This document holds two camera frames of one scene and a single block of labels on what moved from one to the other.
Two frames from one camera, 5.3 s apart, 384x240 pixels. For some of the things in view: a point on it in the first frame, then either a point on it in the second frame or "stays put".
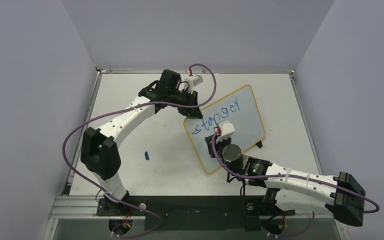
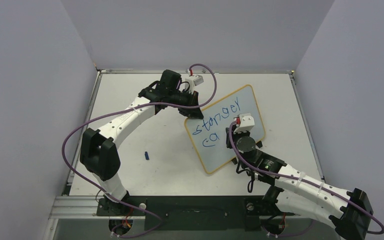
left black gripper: [194, 112] stays put
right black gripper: [211, 144] -> [230, 138]
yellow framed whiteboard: [239, 107] stays put
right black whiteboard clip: [259, 144] stays put
